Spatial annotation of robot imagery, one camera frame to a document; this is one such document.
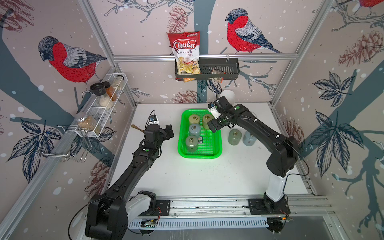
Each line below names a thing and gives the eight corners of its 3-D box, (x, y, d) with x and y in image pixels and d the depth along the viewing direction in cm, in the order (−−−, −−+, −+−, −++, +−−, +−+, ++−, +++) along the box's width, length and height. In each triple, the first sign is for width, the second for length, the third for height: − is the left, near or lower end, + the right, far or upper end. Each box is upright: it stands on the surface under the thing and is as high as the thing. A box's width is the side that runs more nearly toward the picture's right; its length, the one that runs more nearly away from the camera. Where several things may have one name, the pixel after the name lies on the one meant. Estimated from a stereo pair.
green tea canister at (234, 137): (228, 145, 99) (230, 138, 92) (227, 136, 103) (229, 129, 97) (239, 145, 99) (243, 138, 92) (237, 136, 103) (240, 129, 97)
